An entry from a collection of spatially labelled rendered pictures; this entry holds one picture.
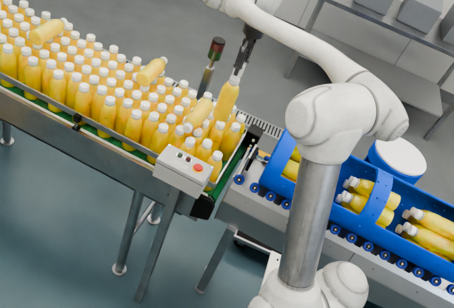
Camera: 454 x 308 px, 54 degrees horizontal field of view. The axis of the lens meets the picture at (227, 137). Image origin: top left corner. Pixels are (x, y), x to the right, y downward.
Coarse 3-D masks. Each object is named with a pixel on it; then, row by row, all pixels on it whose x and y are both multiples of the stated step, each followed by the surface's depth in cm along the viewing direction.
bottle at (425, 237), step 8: (416, 232) 177; (424, 232) 176; (432, 232) 177; (416, 240) 178; (424, 240) 176; (432, 240) 175; (440, 240) 175; (448, 240) 176; (432, 248) 176; (440, 248) 175; (448, 248) 174; (448, 256) 175
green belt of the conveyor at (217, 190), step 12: (0, 84) 198; (24, 96) 197; (48, 108) 196; (72, 120) 196; (96, 132) 194; (120, 144) 194; (144, 156) 193; (240, 156) 213; (228, 168) 203; (216, 192) 191
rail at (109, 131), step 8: (0, 72) 192; (8, 80) 193; (16, 80) 191; (24, 88) 192; (32, 88) 191; (40, 96) 191; (56, 104) 190; (72, 112) 189; (88, 120) 188; (104, 128) 188; (120, 136) 187; (128, 144) 188; (136, 144) 186; (144, 152) 187; (152, 152) 185; (208, 184) 184
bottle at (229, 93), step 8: (224, 88) 170; (232, 88) 169; (224, 96) 170; (232, 96) 170; (216, 104) 176; (224, 104) 172; (232, 104) 173; (216, 112) 177; (224, 112) 175; (224, 120) 178
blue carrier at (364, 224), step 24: (288, 144) 176; (264, 168) 197; (360, 168) 194; (288, 192) 180; (336, 192) 200; (384, 192) 173; (408, 192) 192; (336, 216) 178; (360, 216) 173; (384, 240) 176; (408, 240) 172; (432, 264) 174
